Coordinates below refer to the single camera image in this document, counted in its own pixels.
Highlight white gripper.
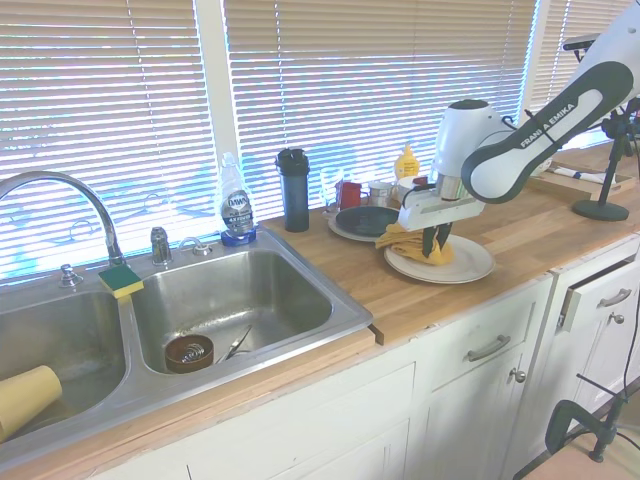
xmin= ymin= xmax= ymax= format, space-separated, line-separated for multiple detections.
xmin=397 ymin=187 xmax=486 ymax=263

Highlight yellow terry towel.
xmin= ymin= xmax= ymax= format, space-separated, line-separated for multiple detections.
xmin=374 ymin=222 xmax=458 ymax=267

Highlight white plate with tan rim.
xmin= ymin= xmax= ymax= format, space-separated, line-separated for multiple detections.
xmin=383 ymin=233 xmax=497 ymax=285

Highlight dark green plate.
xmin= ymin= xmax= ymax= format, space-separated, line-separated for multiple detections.
xmin=334 ymin=205 xmax=402 ymax=239

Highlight beige dinner plate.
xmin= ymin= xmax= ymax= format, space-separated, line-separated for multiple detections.
xmin=327 ymin=214 xmax=401 ymax=244

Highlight yellow mustard bottle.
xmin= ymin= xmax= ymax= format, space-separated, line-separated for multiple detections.
xmin=394 ymin=142 xmax=421 ymax=181

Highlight red mug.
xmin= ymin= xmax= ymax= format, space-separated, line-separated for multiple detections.
xmin=334 ymin=180 xmax=363 ymax=211

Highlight clear drinking glass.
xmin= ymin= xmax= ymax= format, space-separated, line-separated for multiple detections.
xmin=319 ymin=166 xmax=347 ymax=214

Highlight wooden tray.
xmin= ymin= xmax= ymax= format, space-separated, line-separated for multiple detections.
xmin=524 ymin=162 xmax=640 ymax=199

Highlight white item with blue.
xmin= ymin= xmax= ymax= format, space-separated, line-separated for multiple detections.
xmin=546 ymin=165 xmax=609 ymax=183

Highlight black shaker bottle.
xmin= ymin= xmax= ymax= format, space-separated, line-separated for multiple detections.
xmin=274 ymin=147 xmax=312 ymax=233

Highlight black round base stand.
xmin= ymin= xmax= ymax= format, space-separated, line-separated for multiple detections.
xmin=571 ymin=96 xmax=640 ymax=223

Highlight white window blind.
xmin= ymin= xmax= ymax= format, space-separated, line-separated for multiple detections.
xmin=222 ymin=0 xmax=539 ymax=224
xmin=0 ymin=0 xmax=214 ymax=290
xmin=528 ymin=0 xmax=640 ymax=152

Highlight clear dish soap bottle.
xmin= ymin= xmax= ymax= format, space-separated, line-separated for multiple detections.
xmin=219 ymin=151 xmax=262 ymax=248

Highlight stainless steel double sink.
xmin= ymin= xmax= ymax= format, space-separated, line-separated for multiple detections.
xmin=0 ymin=227 xmax=376 ymax=469

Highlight dark metal clamp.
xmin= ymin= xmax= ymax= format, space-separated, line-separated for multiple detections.
xmin=544 ymin=373 xmax=632 ymax=464

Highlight metal kitchen tongs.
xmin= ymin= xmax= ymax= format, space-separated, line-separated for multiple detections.
xmin=215 ymin=324 xmax=254 ymax=365

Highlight white kitchen cabinet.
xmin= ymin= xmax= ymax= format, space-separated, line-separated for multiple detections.
xmin=84 ymin=234 xmax=640 ymax=480

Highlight chrome sink hole cap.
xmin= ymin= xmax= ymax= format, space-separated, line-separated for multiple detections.
xmin=177 ymin=236 xmax=211 ymax=258

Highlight small metal whisk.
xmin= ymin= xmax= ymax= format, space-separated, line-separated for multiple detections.
xmin=178 ymin=340 xmax=208 ymax=364

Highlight brown bowl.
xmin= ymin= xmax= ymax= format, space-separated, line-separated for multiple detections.
xmin=164 ymin=333 xmax=217 ymax=375

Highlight yellow green sponge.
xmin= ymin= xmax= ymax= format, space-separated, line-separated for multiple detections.
xmin=97 ymin=264 xmax=146 ymax=301

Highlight chrome gooseneck faucet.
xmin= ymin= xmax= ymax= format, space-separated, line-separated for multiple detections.
xmin=0 ymin=170 xmax=128 ymax=267

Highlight chrome sink sprayer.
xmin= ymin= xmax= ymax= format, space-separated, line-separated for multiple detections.
xmin=58 ymin=263 xmax=82 ymax=289

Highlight yellow plastic cup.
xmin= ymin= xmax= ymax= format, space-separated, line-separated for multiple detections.
xmin=0 ymin=364 xmax=64 ymax=442

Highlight silver drawer handle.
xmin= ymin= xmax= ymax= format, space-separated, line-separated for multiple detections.
xmin=596 ymin=287 xmax=633 ymax=310
xmin=466 ymin=334 xmax=513 ymax=363

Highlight grey stereo camera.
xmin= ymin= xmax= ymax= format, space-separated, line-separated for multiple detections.
xmin=562 ymin=33 xmax=600 ymax=53

